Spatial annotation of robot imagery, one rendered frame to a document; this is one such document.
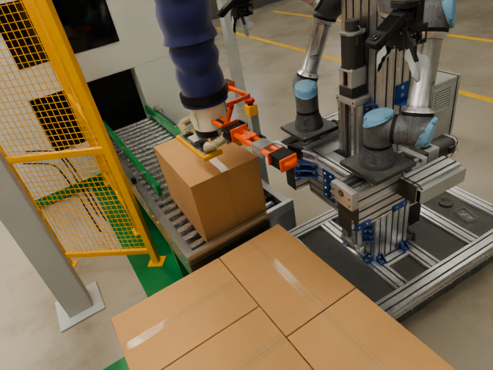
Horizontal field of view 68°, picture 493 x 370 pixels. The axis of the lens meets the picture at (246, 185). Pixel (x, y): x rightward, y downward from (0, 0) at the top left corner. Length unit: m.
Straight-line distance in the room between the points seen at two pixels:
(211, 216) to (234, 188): 0.19
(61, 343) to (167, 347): 1.18
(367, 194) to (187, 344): 1.00
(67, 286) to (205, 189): 1.24
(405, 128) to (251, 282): 0.98
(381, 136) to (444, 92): 0.52
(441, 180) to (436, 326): 0.95
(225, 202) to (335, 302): 0.75
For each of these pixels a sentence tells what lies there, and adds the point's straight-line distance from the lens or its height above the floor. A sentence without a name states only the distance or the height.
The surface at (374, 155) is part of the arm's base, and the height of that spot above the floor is 1.11.
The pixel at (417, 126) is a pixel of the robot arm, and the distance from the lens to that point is 1.52.
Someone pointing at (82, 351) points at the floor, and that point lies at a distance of 2.70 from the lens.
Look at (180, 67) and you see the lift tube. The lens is 1.68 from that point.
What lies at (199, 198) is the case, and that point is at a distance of 1.91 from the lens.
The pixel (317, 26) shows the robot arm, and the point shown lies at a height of 1.51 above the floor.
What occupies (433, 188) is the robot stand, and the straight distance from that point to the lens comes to 1.72.
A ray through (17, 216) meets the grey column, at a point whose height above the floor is 0.86.
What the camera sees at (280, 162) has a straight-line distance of 1.30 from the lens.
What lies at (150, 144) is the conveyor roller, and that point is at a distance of 3.46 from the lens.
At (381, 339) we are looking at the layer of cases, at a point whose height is 0.54.
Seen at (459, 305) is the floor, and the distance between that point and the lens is 2.52.
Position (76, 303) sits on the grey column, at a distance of 2.83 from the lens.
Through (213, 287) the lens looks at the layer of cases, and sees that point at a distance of 1.88.
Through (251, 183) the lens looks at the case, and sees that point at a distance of 2.02.
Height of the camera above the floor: 1.93
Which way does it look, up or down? 34 degrees down
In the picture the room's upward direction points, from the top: 12 degrees counter-clockwise
